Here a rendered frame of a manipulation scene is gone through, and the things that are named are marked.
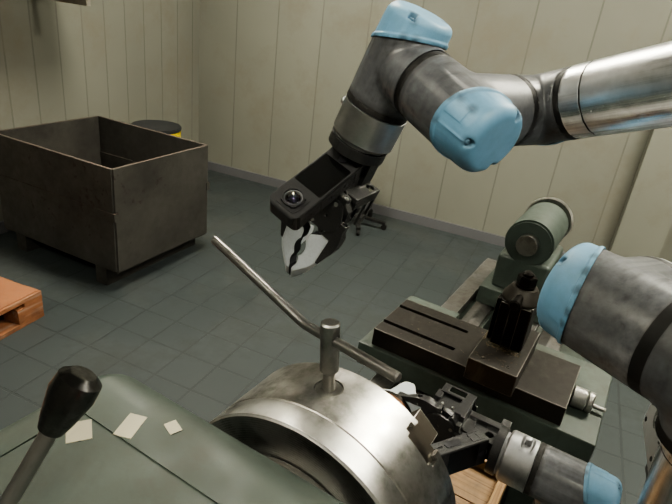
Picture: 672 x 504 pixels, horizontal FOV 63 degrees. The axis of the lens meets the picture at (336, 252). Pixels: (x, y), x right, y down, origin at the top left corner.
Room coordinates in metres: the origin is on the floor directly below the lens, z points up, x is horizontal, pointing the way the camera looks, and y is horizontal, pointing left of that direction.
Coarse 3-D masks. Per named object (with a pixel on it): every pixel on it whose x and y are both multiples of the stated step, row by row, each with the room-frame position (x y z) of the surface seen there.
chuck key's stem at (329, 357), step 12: (324, 324) 0.51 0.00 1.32; (336, 324) 0.51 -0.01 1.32; (324, 336) 0.50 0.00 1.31; (336, 336) 0.51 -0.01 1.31; (324, 348) 0.50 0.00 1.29; (324, 360) 0.50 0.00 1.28; (336, 360) 0.50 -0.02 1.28; (324, 372) 0.50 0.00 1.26; (336, 372) 0.50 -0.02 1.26; (324, 384) 0.50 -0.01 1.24
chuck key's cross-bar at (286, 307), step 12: (216, 240) 0.67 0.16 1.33; (228, 252) 0.65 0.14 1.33; (240, 264) 0.63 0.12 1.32; (252, 276) 0.61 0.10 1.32; (264, 288) 0.59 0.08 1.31; (276, 300) 0.57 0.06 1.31; (288, 312) 0.56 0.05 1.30; (300, 324) 0.54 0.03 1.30; (312, 324) 0.53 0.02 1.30; (336, 348) 0.50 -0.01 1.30; (348, 348) 0.49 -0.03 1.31; (360, 360) 0.47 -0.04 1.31; (372, 360) 0.47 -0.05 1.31; (384, 372) 0.45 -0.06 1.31; (396, 372) 0.45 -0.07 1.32
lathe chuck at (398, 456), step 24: (264, 384) 0.54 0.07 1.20; (288, 384) 0.52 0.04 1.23; (312, 384) 0.51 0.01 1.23; (360, 384) 0.52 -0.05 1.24; (312, 408) 0.47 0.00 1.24; (336, 408) 0.48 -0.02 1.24; (360, 408) 0.48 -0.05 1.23; (384, 408) 0.49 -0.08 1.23; (360, 432) 0.45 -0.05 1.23; (384, 432) 0.46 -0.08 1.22; (408, 432) 0.48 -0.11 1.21; (384, 456) 0.44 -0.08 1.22; (408, 456) 0.45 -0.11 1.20; (432, 456) 0.48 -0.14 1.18; (408, 480) 0.43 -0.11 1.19; (432, 480) 0.45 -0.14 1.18
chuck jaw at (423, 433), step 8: (416, 416) 0.53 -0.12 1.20; (424, 416) 0.54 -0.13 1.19; (416, 424) 0.52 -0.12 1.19; (424, 424) 0.53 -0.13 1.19; (416, 432) 0.49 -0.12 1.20; (424, 432) 0.52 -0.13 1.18; (432, 432) 0.52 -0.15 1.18; (416, 440) 0.48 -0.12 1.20; (424, 440) 0.49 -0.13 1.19; (432, 440) 0.51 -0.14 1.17; (424, 448) 0.48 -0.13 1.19; (432, 448) 0.49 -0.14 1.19; (424, 456) 0.47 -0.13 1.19
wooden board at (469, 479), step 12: (468, 468) 0.77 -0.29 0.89; (480, 468) 0.77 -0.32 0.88; (456, 480) 0.74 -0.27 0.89; (468, 480) 0.74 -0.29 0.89; (480, 480) 0.74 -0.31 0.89; (492, 480) 0.75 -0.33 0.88; (456, 492) 0.71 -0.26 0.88; (468, 492) 0.71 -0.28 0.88; (480, 492) 0.72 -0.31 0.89; (492, 492) 0.70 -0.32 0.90
